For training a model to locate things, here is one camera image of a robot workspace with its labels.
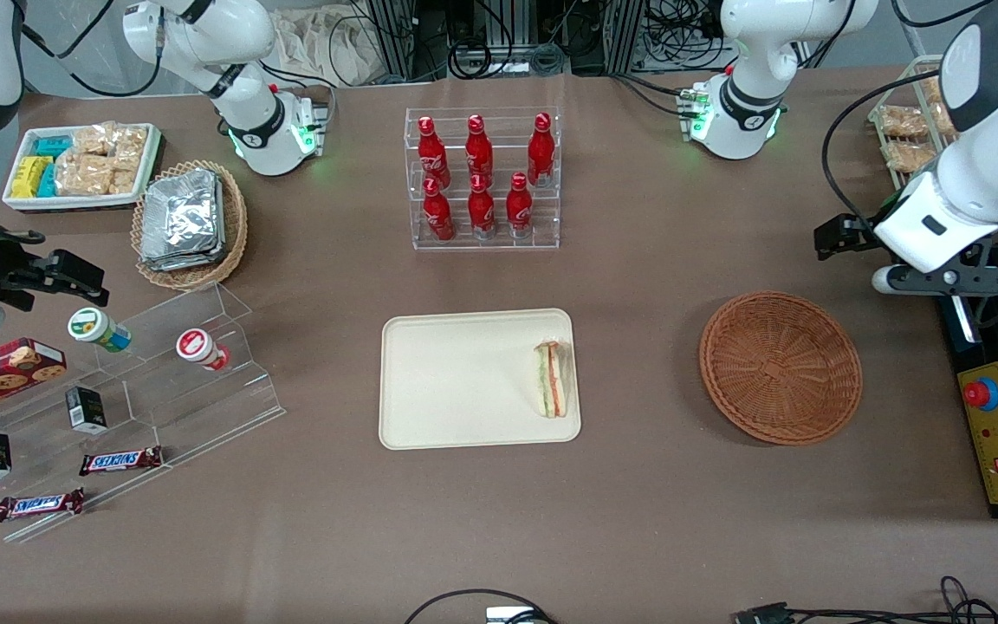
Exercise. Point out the clear acrylic stepped shelf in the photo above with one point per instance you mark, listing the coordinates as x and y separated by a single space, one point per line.
161 390

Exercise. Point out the red emergency stop button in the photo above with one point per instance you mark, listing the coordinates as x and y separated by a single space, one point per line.
981 393

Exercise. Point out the yellow snack pack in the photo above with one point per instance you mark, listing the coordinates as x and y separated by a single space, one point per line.
27 176

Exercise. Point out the tan wicker basket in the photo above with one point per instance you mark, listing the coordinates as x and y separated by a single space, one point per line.
187 279

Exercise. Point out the beige cloth bag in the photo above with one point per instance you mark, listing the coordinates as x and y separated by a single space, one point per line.
326 43

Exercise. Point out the green lid sunflower cup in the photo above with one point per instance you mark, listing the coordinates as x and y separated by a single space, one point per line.
87 325

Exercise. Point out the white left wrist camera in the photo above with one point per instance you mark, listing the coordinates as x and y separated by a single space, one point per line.
884 279

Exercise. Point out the control box with emergency button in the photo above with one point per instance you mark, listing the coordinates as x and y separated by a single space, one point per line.
954 338

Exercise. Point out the brown wicker basket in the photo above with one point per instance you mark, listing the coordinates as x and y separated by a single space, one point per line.
776 368

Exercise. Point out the cream plastic tray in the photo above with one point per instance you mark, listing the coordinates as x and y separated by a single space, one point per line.
464 381

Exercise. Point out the teal snack pack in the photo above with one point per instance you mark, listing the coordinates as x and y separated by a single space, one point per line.
55 146
48 182

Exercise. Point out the brown Snickers bar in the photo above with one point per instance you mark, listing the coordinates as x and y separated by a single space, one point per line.
38 504
120 460

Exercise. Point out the aluminium frame post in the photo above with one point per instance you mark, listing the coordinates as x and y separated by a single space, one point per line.
625 35
391 35

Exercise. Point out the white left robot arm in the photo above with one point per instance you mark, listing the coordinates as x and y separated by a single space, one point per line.
993 173

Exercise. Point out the red cola bottle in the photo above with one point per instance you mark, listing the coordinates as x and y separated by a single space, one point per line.
438 211
432 154
541 149
479 149
481 208
519 205

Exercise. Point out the white rectangular snack bin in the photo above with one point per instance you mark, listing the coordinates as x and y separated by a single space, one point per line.
66 204

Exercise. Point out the clear bag rice crackers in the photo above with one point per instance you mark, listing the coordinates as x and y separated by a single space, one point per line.
129 139
74 175
939 108
92 139
118 173
908 156
902 121

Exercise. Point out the clear acrylic bottle rack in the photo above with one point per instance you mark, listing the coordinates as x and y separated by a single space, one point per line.
460 244

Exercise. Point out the red tartan cookie box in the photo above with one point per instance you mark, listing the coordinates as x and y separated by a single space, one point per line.
5 368

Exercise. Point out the silver foil packet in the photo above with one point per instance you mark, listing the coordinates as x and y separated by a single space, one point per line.
183 217
178 263

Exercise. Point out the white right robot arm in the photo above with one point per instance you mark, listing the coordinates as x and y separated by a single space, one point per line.
204 35

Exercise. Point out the plastic triangle sandwich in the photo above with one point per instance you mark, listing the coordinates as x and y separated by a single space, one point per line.
553 381

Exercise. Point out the red lid yogurt cup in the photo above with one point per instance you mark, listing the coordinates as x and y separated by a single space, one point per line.
193 344

